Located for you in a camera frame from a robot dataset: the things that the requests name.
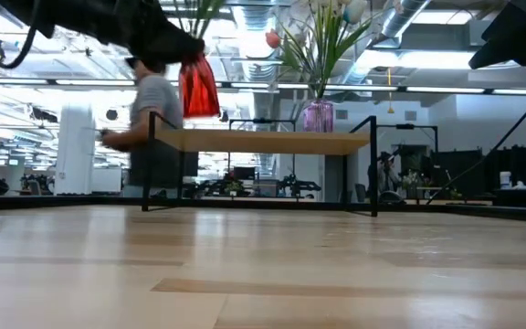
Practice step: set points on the person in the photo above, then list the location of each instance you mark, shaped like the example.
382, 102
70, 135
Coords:
155, 100
384, 176

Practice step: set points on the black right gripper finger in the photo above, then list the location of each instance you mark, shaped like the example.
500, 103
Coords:
496, 52

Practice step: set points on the red glass vase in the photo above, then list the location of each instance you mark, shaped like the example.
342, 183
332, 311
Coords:
197, 89

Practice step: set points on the wooden shelf with black legs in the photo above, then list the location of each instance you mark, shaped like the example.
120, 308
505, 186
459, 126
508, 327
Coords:
267, 142

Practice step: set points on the black partition screen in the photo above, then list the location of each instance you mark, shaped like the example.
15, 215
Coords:
523, 164

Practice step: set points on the white round column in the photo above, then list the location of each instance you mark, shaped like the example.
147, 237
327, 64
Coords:
75, 151

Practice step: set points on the white plastic container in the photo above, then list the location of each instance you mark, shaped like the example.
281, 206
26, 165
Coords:
506, 180

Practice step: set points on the purple ribbed glass vase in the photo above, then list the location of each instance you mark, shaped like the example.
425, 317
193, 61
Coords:
318, 116

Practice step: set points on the white blossom artificial spray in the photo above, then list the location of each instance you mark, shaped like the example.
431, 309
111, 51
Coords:
322, 50
201, 13

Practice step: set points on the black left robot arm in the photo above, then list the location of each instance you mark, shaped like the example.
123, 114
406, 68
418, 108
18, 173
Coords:
62, 16

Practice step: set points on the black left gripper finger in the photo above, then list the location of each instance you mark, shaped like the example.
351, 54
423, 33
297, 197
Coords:
183, 48

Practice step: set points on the pink artificial tulip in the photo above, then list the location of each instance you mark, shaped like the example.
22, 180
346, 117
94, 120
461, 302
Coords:
272, 39

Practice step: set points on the black aluminium table frame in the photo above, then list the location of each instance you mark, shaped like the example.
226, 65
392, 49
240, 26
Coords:
62, 201

